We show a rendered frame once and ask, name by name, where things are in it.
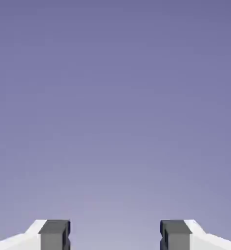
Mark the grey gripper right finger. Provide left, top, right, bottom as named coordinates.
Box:
left=159, top=219, right=231, bottom=250

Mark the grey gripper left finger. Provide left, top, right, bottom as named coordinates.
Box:
left=0, top=219, right=71, bottom=250

